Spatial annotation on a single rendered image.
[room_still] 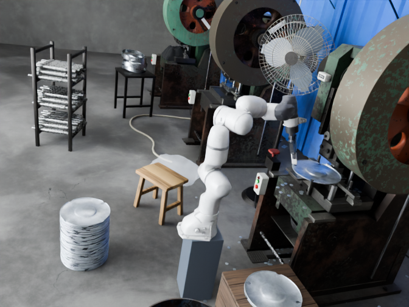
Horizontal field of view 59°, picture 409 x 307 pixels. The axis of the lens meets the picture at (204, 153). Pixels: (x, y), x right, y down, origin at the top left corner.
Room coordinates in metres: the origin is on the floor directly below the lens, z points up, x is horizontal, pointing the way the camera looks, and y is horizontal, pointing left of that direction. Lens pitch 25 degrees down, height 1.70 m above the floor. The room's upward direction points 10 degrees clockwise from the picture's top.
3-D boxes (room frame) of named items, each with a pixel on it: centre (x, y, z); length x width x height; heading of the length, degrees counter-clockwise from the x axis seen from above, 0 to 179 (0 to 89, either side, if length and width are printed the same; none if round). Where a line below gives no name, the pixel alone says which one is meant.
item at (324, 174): (1.96, -0.67, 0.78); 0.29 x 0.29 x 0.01
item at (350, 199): (1.85, -0.86, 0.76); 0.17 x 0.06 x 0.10; 22
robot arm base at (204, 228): (1.65, -0.03, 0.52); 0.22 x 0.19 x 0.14; 108
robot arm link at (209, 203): (1.63, -0.09, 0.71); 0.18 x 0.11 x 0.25; 29
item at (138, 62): (4.53, 1.04, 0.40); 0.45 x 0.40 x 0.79; 34
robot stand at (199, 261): (1.66, -0.07, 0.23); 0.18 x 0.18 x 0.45; 18
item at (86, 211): (1.80, 0.65, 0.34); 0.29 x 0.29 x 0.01
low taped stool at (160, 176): (2.42, 0.29, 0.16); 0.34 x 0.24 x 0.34; 54
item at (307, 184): (1.94, -0.63, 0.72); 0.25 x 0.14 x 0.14; 112
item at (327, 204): (2.01, -0.79, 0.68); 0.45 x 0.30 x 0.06; 22
